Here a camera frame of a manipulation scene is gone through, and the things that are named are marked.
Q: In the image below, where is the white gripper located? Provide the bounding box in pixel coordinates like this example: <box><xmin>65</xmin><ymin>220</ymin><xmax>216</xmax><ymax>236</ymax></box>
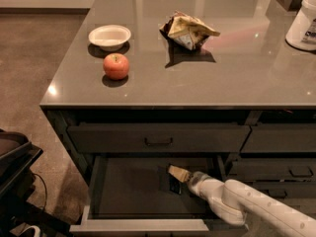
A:
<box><xmin>168</xmin><ymin>165</ymin><xmax>213</xmax><ymax>198</ymax></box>

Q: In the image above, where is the blue rxbar wrapper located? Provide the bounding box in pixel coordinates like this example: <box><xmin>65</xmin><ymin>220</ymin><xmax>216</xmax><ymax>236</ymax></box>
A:
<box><xmin>169</xmin><ymin>177</ymin><xmax>182</xmax><ymax>195</ymax></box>

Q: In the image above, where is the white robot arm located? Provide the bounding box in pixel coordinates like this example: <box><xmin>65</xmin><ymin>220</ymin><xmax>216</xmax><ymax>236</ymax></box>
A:
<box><xmin>168</xmin><ymin>165</ymin><xmax>316</xmax><ymax>237</ymax></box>

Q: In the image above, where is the open middle drawer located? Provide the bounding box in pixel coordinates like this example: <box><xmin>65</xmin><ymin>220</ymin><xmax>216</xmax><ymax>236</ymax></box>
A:
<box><xmin>69</xmin><ymin>154</ymin><xmax>250</xmax><ymax>234</ymax></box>

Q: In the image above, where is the right middle drawer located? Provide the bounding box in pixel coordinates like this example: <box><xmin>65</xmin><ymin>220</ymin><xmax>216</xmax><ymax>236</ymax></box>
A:
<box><xmin>226</xmin><ymin>158</ymin><xmax>316</xmax><ymax>181</ymax></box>

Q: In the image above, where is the right bottom drawer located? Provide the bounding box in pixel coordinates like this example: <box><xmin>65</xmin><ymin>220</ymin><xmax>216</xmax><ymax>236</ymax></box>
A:
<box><xmin>253</xmin><ymin>182</ymin><xmax>316</xmax><ymax>198</ymax></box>

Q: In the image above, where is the closed top drawer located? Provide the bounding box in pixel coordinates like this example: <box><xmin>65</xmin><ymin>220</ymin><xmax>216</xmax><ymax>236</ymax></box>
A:
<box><xmin>67</xmin><ymin>123</ymin><xmax>250</xmax><ymax>153</ymax></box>

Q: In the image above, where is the right top drawer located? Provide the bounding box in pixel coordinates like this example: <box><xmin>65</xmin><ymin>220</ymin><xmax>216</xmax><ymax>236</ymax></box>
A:
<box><xmin>242</xmin><ymin>123</ymin><xmax>316</xmax><ymax>153</ymax></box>

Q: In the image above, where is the red apple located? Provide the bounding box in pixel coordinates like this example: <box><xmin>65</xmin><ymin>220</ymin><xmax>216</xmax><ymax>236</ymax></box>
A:
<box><xmin>103</xmin><ymin>53</ymin><xmax>129</xmax><ymax>80</ymax></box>

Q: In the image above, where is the crumpled chip bag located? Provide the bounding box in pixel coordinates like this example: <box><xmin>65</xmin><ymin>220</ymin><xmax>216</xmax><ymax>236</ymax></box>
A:
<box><xmin>160</xmin><ymin>11</ymin><xmax>220</xmax><ymax>50</ymax></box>

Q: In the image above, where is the white paper bowl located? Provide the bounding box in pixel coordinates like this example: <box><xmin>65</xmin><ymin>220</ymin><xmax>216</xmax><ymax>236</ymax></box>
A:
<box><xmin>88</xmin><ymin>25</ymin><xmax>131</xmax><ymax>51</ymax></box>

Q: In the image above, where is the black cart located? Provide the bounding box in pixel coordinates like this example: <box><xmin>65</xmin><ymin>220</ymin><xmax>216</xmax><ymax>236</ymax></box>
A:
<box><xmin>0</xmin><ymin>130</ymin><xmax>73</xmax><ymax>237</ymax></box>

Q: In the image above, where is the white plastic jar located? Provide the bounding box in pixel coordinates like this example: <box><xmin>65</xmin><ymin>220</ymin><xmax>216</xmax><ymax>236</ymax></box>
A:
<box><xmin>285</xmin><ymin>0</ymin><xmax>316</xmax><ymax>51</ymax></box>

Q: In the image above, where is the dark top drawer handle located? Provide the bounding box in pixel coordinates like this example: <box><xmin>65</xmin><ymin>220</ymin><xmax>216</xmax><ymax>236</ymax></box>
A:
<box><xmin>144</xmin><ymin>137</ymin><xmax>174</xmax><ymax>147</ymax></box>

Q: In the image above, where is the black cable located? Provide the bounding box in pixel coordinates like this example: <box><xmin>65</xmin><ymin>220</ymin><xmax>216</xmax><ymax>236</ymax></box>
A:
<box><xmin>32</xmin><ymin>171</ymin><xmax>49</xmax><ymax>211</ymax></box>

